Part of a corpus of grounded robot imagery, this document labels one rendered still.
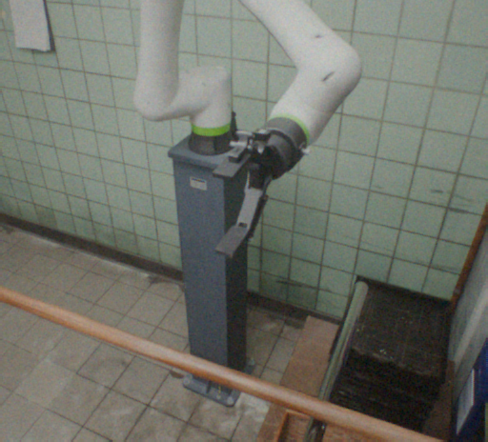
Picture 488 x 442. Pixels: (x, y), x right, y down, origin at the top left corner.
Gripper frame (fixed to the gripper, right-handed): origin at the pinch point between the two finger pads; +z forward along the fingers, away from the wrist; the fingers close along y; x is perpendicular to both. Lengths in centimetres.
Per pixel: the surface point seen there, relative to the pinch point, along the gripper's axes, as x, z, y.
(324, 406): -19.5, 6.2, 27.8
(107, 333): 21.1, 7.4, 28.5
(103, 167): 126, -117, 83
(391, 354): -30, -35, 59
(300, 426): -12, -19, 80
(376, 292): -23, -55, 59
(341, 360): -19.8, -6.2, 31.2
